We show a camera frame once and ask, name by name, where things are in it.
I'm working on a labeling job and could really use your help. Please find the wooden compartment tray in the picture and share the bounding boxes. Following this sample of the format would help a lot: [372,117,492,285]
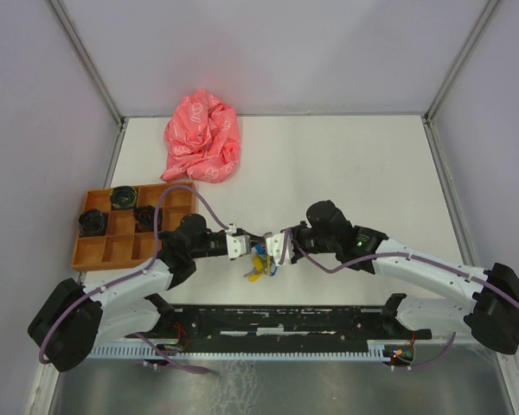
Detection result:
[72,182,196,271]

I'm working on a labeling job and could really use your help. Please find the left aluminium frame post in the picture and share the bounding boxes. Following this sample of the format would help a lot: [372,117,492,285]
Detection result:
[44,0,124,125]

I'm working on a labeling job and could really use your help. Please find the black rosette top tray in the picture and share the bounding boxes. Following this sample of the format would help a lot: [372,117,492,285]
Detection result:
[109,186,138,211]

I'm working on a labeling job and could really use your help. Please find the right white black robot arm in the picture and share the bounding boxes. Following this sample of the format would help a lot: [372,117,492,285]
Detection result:
[279,200,519,355]

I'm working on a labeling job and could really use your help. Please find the crumpled pink cloth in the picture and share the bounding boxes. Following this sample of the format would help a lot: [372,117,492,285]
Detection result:
[161,89,241,183]

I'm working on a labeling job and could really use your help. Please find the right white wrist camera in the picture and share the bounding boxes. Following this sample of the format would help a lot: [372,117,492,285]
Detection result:
[265,229,294,266]

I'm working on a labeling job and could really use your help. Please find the white slotted cable duct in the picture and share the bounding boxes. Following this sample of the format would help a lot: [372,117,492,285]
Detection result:
[90,339,394,359]

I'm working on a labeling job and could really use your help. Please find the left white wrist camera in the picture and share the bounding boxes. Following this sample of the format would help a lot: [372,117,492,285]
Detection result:
[225,223,252,260]

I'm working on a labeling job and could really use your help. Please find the black rosette tray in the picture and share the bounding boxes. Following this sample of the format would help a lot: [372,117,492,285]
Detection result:
[109,186,138,211]
[133,205,156,233]
[78,208,108,237]

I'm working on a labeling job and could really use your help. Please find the right aluminium frame post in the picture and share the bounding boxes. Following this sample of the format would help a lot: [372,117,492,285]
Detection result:
[424,0,503,123]

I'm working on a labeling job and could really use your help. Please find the keyring bunch with colourful tags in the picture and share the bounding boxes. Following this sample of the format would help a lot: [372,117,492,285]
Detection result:
[243,244,278,283]

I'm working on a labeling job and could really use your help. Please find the black rosette middle tray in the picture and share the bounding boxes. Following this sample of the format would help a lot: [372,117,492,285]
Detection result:
[133,205,156,233]

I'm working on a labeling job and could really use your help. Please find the aluminium frame post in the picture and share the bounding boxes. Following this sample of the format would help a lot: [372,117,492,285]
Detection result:
[44,0,124,125]
[424,0,503,123]

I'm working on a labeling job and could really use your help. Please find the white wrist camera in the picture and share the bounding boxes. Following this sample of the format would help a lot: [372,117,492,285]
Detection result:
[265,229,294,266]
[225,223,252,260]

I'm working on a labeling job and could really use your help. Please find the black rosette left tray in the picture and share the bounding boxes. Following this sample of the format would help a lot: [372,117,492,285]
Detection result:
[78,208,108,237]

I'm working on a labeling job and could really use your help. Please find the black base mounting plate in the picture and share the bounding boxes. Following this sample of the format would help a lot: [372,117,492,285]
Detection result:
[144,304,432,355]

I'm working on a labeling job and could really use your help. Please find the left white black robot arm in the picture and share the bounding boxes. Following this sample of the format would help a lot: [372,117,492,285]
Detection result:
[28,214,265,372]

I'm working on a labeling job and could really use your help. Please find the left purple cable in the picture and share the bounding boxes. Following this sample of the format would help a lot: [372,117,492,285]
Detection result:
[38,184,239,374]

